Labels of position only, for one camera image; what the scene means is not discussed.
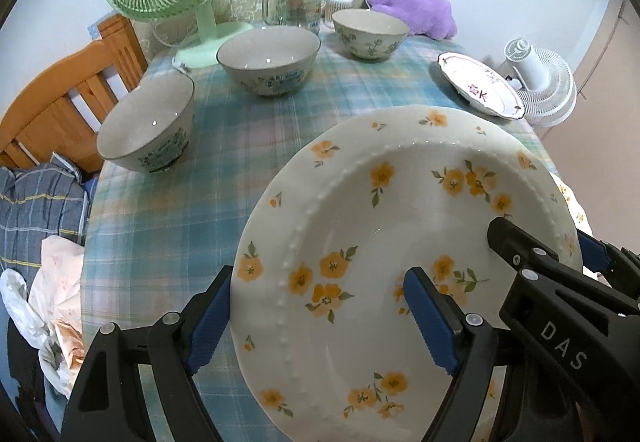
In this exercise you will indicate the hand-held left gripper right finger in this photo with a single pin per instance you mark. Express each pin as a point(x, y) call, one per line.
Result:
point(430, 322)

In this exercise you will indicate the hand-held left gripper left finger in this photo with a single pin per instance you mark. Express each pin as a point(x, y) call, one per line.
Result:
point(210, 322)

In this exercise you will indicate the white desk fan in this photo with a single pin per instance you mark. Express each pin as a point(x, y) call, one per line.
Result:
point(542, 82)

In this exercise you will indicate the glass jar with lid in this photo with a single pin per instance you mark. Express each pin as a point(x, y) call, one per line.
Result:
point(292, 2)

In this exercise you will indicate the blue wall sticker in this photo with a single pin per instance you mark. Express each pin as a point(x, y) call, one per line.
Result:
point(96, 30)

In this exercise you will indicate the cotton swab container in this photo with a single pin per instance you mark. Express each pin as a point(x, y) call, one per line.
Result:
point(337, 7)

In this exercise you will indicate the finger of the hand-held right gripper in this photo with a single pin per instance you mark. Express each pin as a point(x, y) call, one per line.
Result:
point(592, 251)
point(515, 242)

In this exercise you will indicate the plaid tablecloth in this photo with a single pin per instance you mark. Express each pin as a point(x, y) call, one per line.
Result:
point(225, 162)

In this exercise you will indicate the small purple patterned plate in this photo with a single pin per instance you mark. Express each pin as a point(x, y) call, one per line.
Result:
point(480, 82)

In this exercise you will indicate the tall grey rimmed bowl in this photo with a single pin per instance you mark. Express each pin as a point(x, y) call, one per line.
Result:
point(145, 122)

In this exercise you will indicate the beige crumpled cloth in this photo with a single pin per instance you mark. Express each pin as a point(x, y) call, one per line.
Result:
point(62, 272)

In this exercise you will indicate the green floral bowl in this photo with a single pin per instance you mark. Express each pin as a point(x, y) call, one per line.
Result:
point(370, 35)

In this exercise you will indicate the wide grey rimmed bowl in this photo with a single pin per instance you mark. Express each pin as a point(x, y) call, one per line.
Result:
point(267, 55)

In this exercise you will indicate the purple plush toy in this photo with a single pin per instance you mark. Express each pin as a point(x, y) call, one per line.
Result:
point(415, 10)

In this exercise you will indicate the wooden bed headboard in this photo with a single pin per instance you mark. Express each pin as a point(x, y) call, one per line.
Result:
point(60, 92)

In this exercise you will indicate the white plastic bag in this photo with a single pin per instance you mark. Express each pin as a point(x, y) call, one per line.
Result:
point(20, 312)

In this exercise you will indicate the yellow floral white plate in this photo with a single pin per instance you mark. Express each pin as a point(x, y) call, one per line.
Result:
point(567, 202)
point(375, 232)

